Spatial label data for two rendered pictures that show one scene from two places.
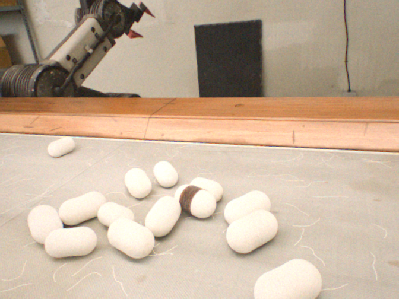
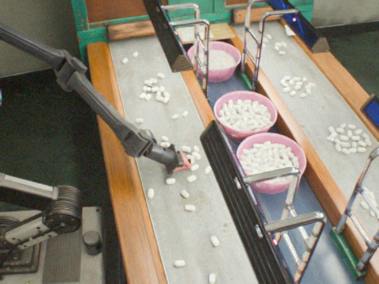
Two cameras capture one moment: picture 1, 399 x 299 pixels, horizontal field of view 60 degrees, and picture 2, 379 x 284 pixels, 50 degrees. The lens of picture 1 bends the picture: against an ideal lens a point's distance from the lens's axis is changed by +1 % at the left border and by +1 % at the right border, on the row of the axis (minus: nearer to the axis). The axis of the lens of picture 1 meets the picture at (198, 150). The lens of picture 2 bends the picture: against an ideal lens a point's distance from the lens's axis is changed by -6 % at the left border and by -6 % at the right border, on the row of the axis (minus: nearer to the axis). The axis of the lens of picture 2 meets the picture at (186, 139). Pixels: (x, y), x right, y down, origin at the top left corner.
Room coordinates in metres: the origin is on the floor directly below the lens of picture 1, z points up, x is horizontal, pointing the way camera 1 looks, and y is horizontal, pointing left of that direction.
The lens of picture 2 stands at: (1.06, 1.33, 1.93)
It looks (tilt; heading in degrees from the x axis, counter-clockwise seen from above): 44 degrees down; 232
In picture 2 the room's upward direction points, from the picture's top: straight up
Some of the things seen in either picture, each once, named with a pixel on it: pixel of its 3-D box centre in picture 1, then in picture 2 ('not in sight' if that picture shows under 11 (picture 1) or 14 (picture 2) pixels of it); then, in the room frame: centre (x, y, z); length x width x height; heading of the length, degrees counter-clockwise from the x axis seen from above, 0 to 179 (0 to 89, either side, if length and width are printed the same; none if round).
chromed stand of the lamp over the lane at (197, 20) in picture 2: not in sight; (183, 57); (0.09, 0.08, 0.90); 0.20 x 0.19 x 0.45; 67
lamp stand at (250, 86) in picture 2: not in sight; (268, 46); (-0.28, 0.24, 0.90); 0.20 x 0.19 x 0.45; 67
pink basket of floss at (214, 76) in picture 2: not in sight; (213, 62); (-0.16, 0.00, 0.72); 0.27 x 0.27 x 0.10
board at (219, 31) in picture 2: not in sight; (202, 33); (-0.25, -0.20, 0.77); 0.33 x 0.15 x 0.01; 157
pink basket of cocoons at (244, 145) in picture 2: not in sight; (269, 166); (0.12, 0.66, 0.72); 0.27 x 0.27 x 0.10
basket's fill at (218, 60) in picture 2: not in sight; (213, 64); (-0.16, 0.00, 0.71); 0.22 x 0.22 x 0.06
